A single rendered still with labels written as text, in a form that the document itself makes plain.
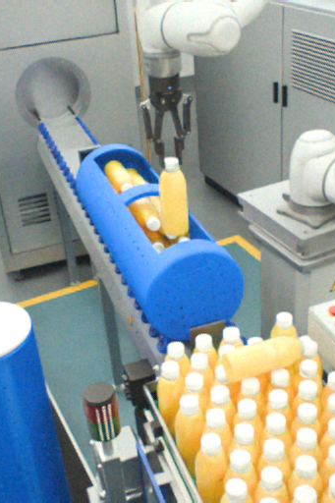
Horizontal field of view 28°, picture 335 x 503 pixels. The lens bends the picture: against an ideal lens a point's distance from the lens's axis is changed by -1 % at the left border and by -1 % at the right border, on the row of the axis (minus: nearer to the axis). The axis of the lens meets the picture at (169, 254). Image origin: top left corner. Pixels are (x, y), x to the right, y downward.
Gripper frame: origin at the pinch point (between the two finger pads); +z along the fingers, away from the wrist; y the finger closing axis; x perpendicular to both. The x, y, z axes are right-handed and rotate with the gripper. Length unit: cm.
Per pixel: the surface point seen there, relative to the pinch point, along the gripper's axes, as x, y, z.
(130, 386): 25, 23, 49
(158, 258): 6.3, 7.4, 25.9
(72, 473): -31, 39, 132
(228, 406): 50, 7, 40
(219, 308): 11.0, -7.2, 43.2
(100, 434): 59, 37, 29
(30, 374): 2, 46, 55
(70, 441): -48, 36, 131
